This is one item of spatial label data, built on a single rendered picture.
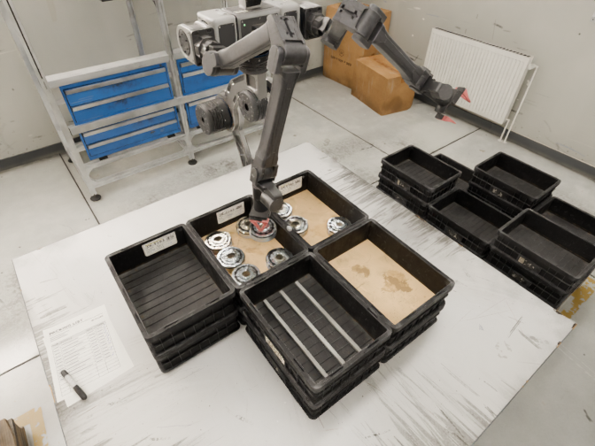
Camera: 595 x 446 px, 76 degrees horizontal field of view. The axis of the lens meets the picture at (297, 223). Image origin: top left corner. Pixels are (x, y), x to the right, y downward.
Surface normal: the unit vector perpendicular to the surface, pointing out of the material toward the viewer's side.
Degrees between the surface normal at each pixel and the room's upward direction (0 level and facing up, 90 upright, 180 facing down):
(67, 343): 0
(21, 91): 90
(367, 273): 0
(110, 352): 0
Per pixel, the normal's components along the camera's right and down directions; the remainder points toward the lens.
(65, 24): 0.61, 0.55
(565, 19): -0.79, 0.41
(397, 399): 0.01, -0.73
